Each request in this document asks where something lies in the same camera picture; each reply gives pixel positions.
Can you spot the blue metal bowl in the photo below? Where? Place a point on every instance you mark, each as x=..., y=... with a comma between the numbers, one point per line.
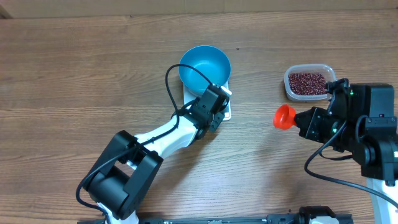
x=210, y=61

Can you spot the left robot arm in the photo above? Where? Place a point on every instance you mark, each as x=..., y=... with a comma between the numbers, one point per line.
x=123, y=173

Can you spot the white digital kitchen scale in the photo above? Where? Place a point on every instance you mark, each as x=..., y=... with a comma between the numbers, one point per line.
x=189, y=95

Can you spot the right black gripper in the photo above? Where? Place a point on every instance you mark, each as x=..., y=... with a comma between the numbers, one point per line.
x=304, y=120

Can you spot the red scoop with blue handle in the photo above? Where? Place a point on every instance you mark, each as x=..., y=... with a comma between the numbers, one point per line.
x=284, y=117

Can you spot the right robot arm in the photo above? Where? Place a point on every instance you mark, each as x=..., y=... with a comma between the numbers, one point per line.
x=360, y=119

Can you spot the red beans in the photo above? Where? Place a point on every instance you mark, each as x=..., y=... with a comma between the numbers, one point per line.
x=306, y=83

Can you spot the clear plastic food container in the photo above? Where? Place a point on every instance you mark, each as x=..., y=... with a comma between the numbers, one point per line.
x=323, y=69

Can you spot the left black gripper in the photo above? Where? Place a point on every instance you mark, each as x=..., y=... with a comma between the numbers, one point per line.
x=219, y=119

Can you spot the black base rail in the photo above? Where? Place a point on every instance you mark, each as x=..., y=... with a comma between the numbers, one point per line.
x=308, y=215

